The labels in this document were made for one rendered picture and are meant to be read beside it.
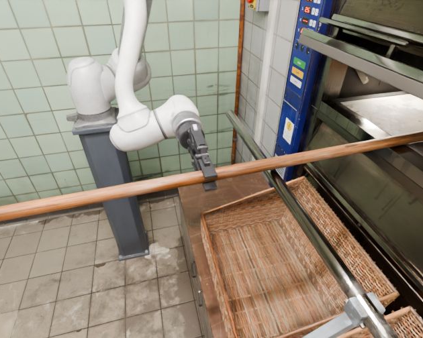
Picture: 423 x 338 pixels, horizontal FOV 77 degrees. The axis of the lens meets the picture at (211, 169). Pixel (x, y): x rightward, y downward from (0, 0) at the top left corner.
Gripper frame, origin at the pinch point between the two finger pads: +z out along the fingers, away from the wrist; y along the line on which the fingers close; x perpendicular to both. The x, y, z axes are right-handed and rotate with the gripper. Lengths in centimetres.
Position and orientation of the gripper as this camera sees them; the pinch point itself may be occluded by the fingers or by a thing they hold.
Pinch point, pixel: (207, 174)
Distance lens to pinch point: 64.1
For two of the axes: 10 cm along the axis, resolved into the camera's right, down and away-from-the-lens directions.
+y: 0.0, 7.9, 6.1
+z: 2.7, 5.9, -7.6
